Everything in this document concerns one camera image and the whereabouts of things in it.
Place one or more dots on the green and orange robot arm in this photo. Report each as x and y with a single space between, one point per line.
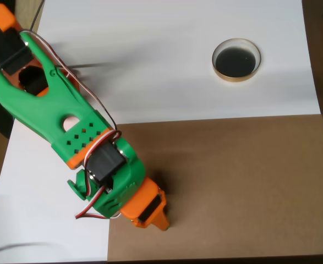
40 104

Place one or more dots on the round dish with gold rim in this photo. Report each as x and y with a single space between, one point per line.
236 61

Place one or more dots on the brown fibreboard panel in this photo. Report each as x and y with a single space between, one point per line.
232 178

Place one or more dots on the white paper sheet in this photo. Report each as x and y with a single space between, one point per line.
164 82

